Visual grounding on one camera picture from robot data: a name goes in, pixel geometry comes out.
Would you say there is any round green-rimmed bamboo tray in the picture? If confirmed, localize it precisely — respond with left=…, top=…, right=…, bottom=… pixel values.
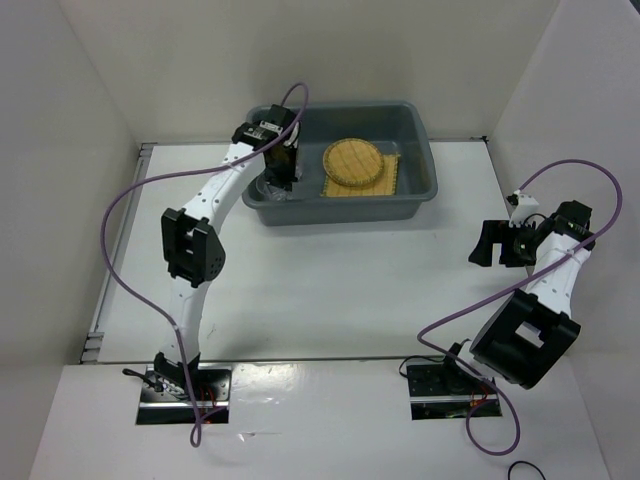
left=322, top=138, right=384, bottom=187

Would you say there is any grey plastic bin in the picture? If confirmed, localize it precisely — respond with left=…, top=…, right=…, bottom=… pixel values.
left=242, top=100, right=438, bottom=226

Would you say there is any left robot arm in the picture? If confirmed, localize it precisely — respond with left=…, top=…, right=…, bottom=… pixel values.
left=154, top=105, right=300, bottom=400

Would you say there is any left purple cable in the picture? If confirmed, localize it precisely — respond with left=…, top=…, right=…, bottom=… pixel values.
left=102, top=82, right=309, bottom=447

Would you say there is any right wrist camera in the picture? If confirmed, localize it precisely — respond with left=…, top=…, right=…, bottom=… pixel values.
left=506, top=190, right=539, bottom=228

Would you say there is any clear plastic cup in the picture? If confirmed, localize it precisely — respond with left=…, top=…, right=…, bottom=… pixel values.
left=255, top=176, right=293, bottom=202
left=296, top=160, right=305, bottom=182

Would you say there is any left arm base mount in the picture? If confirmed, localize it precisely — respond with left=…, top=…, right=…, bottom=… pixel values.
left=122, top=363, right=232, bottom=426

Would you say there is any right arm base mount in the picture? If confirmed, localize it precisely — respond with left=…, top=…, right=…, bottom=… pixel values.
left=398, top=355, right=502, bottom=421

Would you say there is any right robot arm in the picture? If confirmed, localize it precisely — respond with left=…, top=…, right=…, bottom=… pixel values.
left=469, top=200, right=595, bottom=389

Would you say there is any black cable loop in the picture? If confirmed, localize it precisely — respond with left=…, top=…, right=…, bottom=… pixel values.
left=508, top=460, right=547, bottom=480

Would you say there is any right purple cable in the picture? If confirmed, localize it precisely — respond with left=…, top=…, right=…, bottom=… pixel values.
left=417, top=159, right=624, bottom=456

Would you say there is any purple cable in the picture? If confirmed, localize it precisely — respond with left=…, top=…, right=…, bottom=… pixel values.
left=102, top=82, right=309, bottom=447
left=417, top=159, right=624, bottom=456

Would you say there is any square woven bamboo tray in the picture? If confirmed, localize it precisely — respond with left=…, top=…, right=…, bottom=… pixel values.
left=321, top=154, right=401, bottom=198

